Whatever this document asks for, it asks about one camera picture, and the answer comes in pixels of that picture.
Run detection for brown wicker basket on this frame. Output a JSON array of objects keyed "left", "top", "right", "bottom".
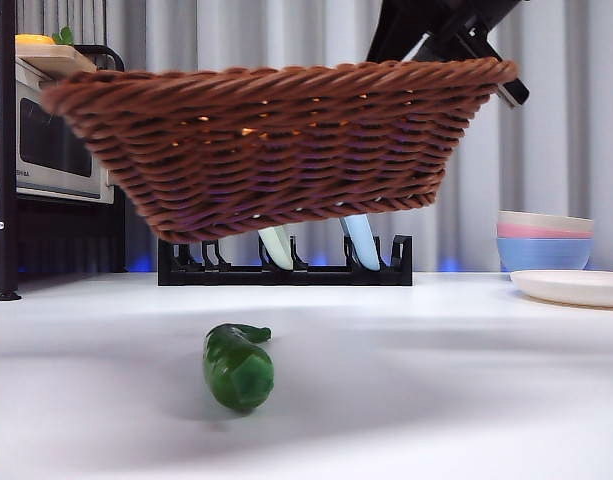
[{"left": 39, "top": 56, "right": 520, "bottom": 245}]

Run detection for green cucumber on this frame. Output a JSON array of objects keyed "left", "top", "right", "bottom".
[{"left": 202, "top": 322, "right": 276, "bottom": 414}]

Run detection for grey curtain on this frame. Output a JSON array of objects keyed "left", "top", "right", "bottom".
[{"left": 15, "top": 0, "right": 613, "bottom": 274}]

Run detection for cream bowl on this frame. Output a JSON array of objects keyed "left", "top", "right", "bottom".
[{"left": 497, "top": 209, "right": 596, "bottom": 234}]

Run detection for pink bowl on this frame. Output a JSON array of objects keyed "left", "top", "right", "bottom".
[{"left": 497, "top": 223, "right": 595, "bottom": 240}]

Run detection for light blue plate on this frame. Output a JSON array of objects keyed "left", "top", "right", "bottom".
[{"left": 339, "top": 214, "right": 382, "bottom": 271}]

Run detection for pale green plate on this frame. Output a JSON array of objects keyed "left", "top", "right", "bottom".
[{"left": 258, "top": 224, "right": 293, "bottom": 270}]

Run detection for white plate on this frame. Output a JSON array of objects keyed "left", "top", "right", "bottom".
[{"left": 509, "top": 269, "right": 613, "bottom": 309}]

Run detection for black dish rack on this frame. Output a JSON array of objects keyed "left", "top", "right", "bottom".
[{"left": 157, "top": 232, "right": 414, "bottom": 287}]

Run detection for wooden cutting board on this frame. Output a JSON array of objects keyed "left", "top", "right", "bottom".
[{"left": 16, "top": 43, "right": 98, "bottom": 77}]

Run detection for yellow food piece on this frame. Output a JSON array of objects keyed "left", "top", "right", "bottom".
[{"left": 0, "top": 32, "right": 55, "bottom": 47}]

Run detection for cream toaster oven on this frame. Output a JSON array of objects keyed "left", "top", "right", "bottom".
[{"left": 0, "top": 52, "right": 116, "bottom": 205}]

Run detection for black metal shelf frame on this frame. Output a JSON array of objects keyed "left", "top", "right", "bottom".
[{"left": 0, "top": 0, "right": 127, "bottom": 302}]

